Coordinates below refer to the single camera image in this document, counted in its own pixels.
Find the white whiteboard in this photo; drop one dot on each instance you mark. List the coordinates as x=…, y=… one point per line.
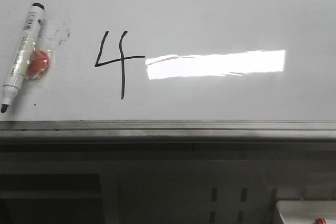
x=178, y=60

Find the red round magnet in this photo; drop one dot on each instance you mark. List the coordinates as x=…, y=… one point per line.
x=38, y=64

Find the small red object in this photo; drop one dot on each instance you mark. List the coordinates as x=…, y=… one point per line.
x=320, y=221

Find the white whiteboard marker black tip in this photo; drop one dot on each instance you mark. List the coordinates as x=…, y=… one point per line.
x=25, y=47

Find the grey slotted metal panel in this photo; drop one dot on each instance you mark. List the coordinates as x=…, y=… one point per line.
x=218, y=191

